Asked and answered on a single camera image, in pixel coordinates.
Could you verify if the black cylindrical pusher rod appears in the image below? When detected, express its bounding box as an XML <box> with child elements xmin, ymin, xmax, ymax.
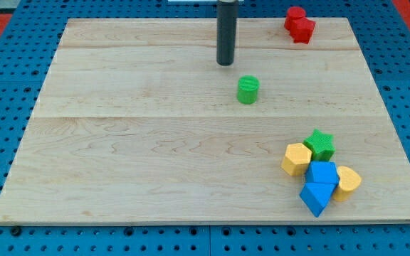
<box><xmin>216</xmin><ymin>0</ymin><xmax>238</xmax><ymax>66</ymax></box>

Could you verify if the yellow heart block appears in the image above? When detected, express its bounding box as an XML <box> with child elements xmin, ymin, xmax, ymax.
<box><xmin>332</xmin><ymin>166</ymin><xmax>362</xmax><ymax>202</ymax></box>

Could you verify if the blue cube block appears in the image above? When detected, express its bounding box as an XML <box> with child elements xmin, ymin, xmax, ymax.
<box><xmin>305</xmin><ymin>161</ymin><xmax>339</xmax><ymax>185</ymax></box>

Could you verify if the blue triangular block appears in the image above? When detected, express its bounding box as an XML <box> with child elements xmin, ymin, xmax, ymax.
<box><xmin>300</xmin><ymin>182</ymin><xmax>337</xmax><ymax>218</ymax></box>

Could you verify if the yellow hexagon block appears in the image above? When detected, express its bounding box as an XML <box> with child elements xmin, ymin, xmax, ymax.
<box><xmin>280</xmin><ymin>143</ymin><xmax>312</xmax><ymax>176</ymax></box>

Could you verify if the green star block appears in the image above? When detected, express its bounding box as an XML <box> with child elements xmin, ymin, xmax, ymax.
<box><xmin>303</xmin><ymin>129</ymin><xmax>335</xmax><ymax>161</ymax></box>

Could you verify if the light wooden board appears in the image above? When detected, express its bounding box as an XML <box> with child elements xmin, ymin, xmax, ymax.
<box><xmin>0</xmin><ymin>18</ymin><xmax>410</xmax><ymax>226</ymax></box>

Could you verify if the green cylinder block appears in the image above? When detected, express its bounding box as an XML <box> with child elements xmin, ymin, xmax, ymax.
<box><xmin>236</xmin><ymin>75</ymin><xmax>260</xmax><ymax>105</ymax></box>

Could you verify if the red cylinder block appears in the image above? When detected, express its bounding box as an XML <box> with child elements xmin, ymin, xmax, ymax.
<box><xmin>284</xmin><ymin>6</ymin><xmax>306</xmax><ymax>31</ymax></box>

